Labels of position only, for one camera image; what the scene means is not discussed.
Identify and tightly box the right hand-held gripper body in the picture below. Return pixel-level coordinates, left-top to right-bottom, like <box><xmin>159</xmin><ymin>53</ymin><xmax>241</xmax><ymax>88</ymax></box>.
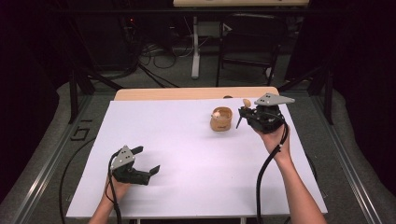
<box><xmin>247</xmin><ymin>92</ymin><xmax>296</xmax><ymax>135</ymax></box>

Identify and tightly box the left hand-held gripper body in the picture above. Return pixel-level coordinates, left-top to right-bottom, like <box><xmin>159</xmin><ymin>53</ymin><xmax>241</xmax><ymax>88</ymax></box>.
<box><xmin>110</xmin><ymin>145</ymin><xmax>150</xmax><ymax>187</ymax></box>

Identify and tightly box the black-handled makeup brush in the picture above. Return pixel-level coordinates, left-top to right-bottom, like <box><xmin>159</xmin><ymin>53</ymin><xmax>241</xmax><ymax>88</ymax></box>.
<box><xmin>235</xmin><ymin>98</ymin><xmax>252</xmax><ymax>130</ymax></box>

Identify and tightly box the round wooden brush holder cup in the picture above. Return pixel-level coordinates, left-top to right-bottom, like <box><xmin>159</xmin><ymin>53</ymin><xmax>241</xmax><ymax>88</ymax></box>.
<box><xmin>209</xmin><ymin>106</ymin><xmax>233</xmax><ymax>133</ymax></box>

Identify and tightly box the person's right hand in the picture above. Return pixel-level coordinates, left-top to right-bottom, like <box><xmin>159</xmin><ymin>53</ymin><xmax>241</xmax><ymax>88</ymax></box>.
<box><xmin>254</xmin><ymin>119</ymin><xmax>292</xmax><ymax>163</ymax></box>

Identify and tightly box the person's left hand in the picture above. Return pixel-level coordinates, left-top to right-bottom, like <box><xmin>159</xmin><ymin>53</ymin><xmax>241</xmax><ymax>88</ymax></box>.
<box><xmin>104</xmin><ymin>175</ymin><xmax>133</xmax><ymax>204</ymax></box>

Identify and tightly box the white board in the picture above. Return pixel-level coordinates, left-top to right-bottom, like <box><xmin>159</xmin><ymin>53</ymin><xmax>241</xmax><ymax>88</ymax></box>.
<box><xmin>65</xmin><ymin>97</ymin><xmax>329</xmax><ymax>219</ymax></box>

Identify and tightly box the wooden table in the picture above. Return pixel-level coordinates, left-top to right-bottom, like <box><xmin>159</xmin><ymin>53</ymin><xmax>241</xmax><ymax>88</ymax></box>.
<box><xmin>113</xmin><ymin>86</ymin><xmax>281</xmax><ymax>102</ymax></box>

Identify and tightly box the black folding chair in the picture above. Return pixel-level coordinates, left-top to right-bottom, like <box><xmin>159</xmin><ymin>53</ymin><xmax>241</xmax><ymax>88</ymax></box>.
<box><xmin>215</xmin><ymin>12</ymin><xmax>289</xmax><ymax>88</ymax></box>

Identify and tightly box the white desk leg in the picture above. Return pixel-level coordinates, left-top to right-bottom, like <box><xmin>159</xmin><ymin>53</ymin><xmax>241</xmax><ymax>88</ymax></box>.
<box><xmin>191</xmin><ymin>16</ymin><xmax>201</xmax><ymax>80</ymax></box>

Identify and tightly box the left hand-held gripper cable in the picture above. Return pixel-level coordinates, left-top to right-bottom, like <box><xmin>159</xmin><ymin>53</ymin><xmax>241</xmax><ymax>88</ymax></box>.
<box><xmin>105</xmin><ymin>150</ymin><xmax>123</xmax><ymax>224</ymax></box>

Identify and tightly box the hand-held gripper cable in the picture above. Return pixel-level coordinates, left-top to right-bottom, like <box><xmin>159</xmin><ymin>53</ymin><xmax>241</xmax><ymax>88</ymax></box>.
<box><xmin>255</xmin><ymin>119</ymin><xmax>290</xmax><ymax>224</ymax></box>
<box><xmin>105</xmin><ymin>150</ymin><xmax>123</xmax><ymax>224</ymax></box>

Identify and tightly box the right hand-held gripper cable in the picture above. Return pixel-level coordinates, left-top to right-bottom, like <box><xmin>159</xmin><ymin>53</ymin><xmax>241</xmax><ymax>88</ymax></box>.
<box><xmin>255</xmin><ymin>119</ymin><xmax>290</xmax><ymax>224</ymax></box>

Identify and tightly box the black floor cable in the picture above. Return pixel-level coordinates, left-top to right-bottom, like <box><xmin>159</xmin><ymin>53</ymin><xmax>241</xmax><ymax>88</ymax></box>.
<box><xmin>59</xmin><ymin>136</ymin><xmax>97</xmax><ymax>224</ymax></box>

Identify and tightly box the black metal frame strut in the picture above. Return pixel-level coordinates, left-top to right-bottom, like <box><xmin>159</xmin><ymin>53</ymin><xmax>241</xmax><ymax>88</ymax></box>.
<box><xmin>68</xmin><ymin>62</ymin><xmax>125</xmax><ymax>125</ymax></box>
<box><xmin>277</xmin><ymin>63</ymin><xmax>334</xmax><ymax>126</ymax></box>

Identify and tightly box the aluminium floor rail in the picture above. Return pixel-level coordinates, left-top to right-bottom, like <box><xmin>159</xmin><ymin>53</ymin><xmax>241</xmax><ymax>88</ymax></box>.
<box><xmin>12</xmin><ymin>92</ymin><xmax>94</xmax><ymax>224</ymax></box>
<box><xmin>309</xmin><ymin>92</ymin><xmax>376</xmax><ymax>224</ymax></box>

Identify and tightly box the bundle of floor cables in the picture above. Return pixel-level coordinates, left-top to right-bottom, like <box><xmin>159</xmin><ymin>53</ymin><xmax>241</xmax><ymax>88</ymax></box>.
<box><xmin>136</xmin><ymin>40</ymin><xmax>190</xmax><ymax>71</ymax></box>

